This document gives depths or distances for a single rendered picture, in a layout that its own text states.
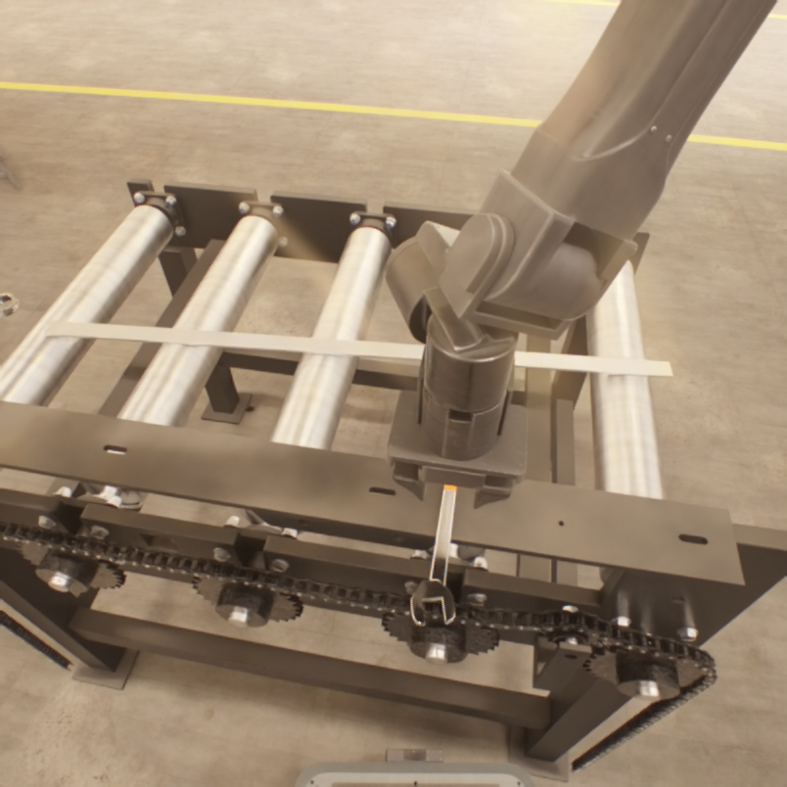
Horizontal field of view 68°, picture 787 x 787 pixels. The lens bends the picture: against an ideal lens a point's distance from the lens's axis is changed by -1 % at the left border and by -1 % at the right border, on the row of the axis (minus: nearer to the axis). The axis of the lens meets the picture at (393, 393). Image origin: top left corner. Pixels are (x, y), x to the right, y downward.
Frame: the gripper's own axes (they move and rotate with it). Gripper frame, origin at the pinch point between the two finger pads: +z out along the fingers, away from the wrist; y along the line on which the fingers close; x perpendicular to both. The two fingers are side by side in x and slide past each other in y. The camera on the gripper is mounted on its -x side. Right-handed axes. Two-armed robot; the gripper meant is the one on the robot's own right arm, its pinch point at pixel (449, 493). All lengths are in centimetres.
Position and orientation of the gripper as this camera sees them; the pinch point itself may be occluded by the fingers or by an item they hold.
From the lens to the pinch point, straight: 52.1
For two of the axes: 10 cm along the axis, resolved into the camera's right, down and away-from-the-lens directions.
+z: 0.0, 6.6, 7.6
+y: -9.8, -1.3, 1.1
